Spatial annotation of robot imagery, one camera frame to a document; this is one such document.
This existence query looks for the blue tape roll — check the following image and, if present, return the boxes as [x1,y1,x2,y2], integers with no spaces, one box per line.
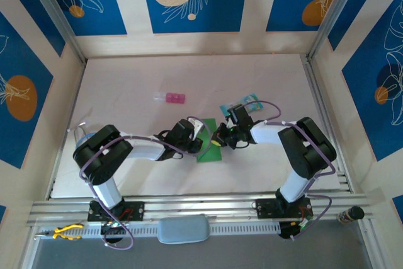
[77,132,95,149]

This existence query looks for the grey blue oblong pad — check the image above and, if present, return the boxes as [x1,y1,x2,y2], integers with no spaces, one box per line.
[156,214,211,244]

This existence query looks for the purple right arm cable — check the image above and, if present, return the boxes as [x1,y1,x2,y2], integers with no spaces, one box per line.
[248,101,336,241]

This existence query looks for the dark capped small bottle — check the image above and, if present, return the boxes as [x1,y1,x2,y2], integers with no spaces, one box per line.
[337,205,365,225]

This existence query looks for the aluminium frame post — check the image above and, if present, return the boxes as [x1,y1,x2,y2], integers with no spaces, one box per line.
[307,0,366,59]
[23,0,88,65]

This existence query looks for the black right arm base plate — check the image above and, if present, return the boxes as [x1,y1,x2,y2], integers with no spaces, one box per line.
[255,198,312,219]

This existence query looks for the pink clear pill box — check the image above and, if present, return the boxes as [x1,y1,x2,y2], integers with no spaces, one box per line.
[153,91,187,105]

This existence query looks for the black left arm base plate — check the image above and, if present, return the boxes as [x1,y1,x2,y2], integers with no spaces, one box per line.
[87,200,145,222]

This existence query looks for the white wire hook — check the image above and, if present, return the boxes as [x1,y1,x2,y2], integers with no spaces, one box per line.
[67,122,88,139]

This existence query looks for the slotted grey cable duct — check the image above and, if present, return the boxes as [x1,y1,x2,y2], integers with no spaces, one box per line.
[34,220,281,242]

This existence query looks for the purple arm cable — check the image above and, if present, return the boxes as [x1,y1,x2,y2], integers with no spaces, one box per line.
[248,101,336,241]
[78,116,210,250]

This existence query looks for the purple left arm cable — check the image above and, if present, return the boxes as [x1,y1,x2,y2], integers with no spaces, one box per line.
[78,116,210,250]

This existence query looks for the light blue snack packet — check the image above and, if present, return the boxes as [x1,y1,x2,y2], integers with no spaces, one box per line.
[219,93,264,115]

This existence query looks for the yellow handled pliers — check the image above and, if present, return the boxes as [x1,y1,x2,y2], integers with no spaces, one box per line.
[35,223,85,242]

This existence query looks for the aluminium table side rail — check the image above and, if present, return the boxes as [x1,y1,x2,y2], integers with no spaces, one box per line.
[300,54,356,194]

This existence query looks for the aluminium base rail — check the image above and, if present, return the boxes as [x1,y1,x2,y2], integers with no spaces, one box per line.
[26,192,383,227]

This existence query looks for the green cloth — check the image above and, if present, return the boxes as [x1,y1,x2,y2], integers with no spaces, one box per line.
[196,118,224,163]

